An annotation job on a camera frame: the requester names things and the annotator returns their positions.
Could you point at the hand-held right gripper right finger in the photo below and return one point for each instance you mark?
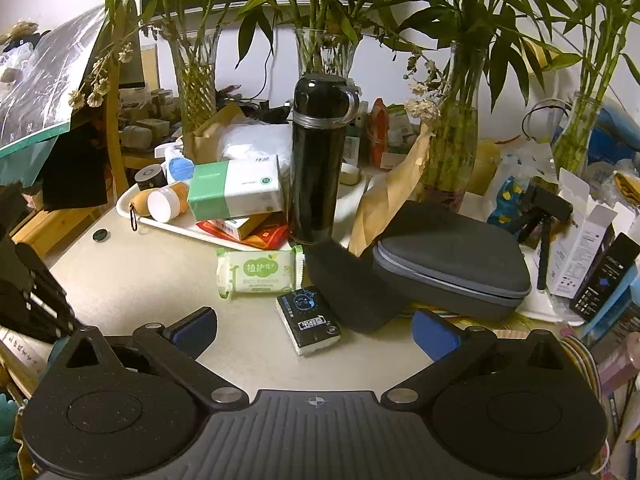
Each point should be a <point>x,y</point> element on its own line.
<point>436,334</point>

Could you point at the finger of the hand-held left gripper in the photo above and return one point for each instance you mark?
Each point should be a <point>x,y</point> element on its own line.
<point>40,295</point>

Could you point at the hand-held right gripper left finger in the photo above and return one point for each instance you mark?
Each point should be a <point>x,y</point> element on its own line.
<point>192,331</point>

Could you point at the grey hard zip case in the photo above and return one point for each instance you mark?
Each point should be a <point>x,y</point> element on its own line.
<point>450,260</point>

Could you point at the dark paper bag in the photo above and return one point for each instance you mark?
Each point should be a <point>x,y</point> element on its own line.
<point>75,170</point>

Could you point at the small black round lid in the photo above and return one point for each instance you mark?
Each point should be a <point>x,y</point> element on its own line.
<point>101,235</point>

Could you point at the green wet wipes pack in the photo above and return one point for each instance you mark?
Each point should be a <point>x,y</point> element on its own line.
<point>260,272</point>

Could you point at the black fabric pouch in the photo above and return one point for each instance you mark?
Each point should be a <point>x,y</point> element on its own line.
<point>355,290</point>

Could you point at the white plastic tray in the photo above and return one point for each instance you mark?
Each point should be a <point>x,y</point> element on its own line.
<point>175,228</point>

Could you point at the orange white flat box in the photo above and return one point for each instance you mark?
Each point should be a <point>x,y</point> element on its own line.
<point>240,227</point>

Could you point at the small black tissue pack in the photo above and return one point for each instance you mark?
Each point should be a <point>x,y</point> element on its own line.
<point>310,320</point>

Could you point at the wooden chair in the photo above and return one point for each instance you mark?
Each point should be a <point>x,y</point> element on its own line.
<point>116,160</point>

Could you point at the tan bottle white cap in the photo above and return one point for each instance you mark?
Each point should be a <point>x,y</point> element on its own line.
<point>165,205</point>

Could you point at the tan case with carabiner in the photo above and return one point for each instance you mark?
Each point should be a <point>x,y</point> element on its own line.
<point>141,202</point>

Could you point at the tall brown paper bag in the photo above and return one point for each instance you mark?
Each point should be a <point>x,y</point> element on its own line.
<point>387,200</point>

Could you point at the silver green plastic bag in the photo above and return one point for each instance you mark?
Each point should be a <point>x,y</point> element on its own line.
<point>45,80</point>

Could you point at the black round tin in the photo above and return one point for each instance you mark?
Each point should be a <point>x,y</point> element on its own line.
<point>149,177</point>

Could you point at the green white tissue box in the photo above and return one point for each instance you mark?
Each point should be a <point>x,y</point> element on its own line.
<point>235,187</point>

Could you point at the blue patterned packet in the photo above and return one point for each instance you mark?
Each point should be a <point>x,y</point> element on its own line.
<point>507,200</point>

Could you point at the dried white flower sprig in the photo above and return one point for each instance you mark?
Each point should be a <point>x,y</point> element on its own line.
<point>97,87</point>
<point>425,107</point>

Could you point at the white blue pouch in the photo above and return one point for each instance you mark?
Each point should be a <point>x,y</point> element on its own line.
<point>177,167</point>

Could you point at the black mini tripod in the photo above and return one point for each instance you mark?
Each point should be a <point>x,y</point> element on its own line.
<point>547,207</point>

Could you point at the yellow bag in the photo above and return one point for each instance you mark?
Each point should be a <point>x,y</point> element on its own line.
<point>482,165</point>

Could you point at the open white carton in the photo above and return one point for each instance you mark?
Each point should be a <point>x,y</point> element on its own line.
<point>575,220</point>

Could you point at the small cream container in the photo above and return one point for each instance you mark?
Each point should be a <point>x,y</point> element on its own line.
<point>351,175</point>

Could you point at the black printed carton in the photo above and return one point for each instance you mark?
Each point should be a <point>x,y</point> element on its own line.
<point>607,275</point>

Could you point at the tall glass vase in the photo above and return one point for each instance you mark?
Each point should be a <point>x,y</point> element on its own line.
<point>455,150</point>

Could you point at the crumpled white plastic bag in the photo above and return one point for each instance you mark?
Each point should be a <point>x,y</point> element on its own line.
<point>525,157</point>

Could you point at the black thermos bottle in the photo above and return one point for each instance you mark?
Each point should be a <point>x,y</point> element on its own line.
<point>315,175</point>

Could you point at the small brown paper bag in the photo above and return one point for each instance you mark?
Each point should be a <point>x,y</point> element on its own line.
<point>215,130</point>

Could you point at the green white snack packet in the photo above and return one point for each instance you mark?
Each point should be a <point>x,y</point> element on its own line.
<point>400,132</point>

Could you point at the red snack packet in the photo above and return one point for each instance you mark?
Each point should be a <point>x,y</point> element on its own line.
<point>377,127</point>

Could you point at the ribbed glass vase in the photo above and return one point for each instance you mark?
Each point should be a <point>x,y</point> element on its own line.
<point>325,55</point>
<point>195,90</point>

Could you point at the slim glass vase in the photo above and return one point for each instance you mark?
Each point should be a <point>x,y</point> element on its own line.
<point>580,135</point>

